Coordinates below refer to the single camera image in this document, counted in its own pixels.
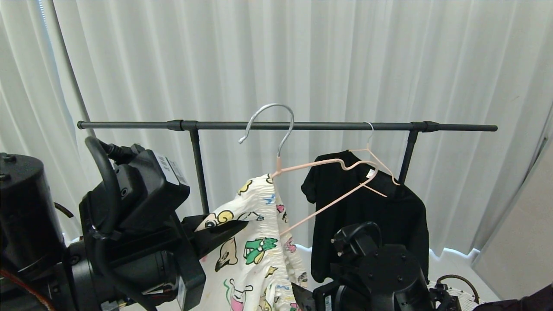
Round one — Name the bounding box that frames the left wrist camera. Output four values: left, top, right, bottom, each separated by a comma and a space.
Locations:
79, 144, 191, 236

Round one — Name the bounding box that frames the white laundry basket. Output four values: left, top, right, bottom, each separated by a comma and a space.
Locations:
426, 274, 481, 311

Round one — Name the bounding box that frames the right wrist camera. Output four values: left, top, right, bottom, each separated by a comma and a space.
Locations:
332, 228, 369, 260

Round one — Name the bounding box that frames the black clothes rack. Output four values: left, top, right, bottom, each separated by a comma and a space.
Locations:
77, 120, 498, 216

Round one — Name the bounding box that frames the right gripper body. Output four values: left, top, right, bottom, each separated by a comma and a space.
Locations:
312, 281, 361, 311

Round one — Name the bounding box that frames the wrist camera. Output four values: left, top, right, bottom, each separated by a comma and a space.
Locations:
332, 228, 369, 260
79, 144, 191, 236

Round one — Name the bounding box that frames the pink clothes hanger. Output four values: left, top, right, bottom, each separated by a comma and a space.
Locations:
349, 122, 401, 198
238, 103, 381, 237

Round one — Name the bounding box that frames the white curtain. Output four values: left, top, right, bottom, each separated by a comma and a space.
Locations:
0, 0, 553, 260

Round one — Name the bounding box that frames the cream printed garment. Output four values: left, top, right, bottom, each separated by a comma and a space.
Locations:
194, 174, 309, 311

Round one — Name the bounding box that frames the black short-sleeved shirt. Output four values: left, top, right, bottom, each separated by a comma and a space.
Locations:
301, 150, 429, 283

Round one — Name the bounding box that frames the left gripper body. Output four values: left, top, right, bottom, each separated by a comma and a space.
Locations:
65, 215, 207, 311

